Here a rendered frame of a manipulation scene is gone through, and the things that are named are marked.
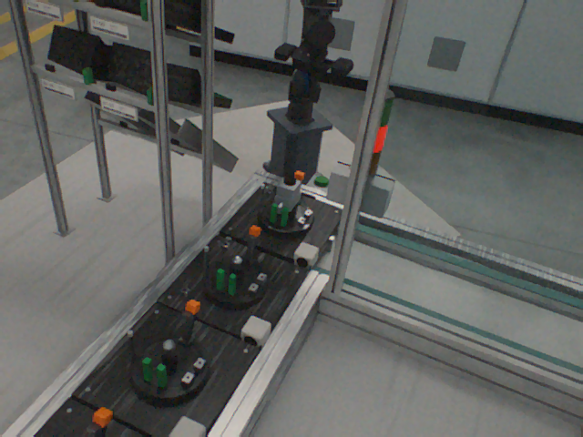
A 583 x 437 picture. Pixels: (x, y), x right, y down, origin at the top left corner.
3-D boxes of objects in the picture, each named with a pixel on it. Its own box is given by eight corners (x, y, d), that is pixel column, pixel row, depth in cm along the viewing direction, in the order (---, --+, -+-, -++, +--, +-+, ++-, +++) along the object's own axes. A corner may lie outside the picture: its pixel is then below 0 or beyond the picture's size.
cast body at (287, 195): (284, 193, 134) (287, 169, 129) (301, 198, 133) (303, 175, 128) (270, 210, 127) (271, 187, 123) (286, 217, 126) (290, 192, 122)
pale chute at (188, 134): (194, 155, 150) (201, 141, 150) (231, 173, 145) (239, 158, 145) (135, 116, 124) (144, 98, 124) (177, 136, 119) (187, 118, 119)
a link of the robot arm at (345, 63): (286, 18, 130) (275, 25, 125) (359, 35, 125) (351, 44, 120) (283, 51, 135) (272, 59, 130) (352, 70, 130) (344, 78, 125)
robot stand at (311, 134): (301, 157, 178) (307, 102, 166) (324, 181, 169) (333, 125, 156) (261, 167, 172) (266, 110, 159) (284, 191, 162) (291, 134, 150)
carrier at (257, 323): (215, 240, 129) (216, 198, 121) (307, 276, 122) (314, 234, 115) (156, 307, 111) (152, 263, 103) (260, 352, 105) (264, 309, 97)
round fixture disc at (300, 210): (271, 197, 141) (272, 190, 140) (321, 214, 138) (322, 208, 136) (247, 226, 131) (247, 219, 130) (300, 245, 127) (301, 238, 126)
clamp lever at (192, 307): (184, 334, 101) (191, 298, 98) (193, 338, 100) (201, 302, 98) (174, 342, 97) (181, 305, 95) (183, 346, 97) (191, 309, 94)
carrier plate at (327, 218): (262, 188, 147) (263, 181, 146) (344, 216, 141) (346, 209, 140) (219, 237, 130) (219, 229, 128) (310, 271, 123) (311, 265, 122)
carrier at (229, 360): (154, 308, 111) (150, 264, 103) (259, 354, 104) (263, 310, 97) (71, 401, 93) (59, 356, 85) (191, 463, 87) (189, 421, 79)
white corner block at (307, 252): (300, 253, 128) (301, 240, 125) (317, 260, 127) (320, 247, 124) (291, 265, 125) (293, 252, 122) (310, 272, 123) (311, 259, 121)
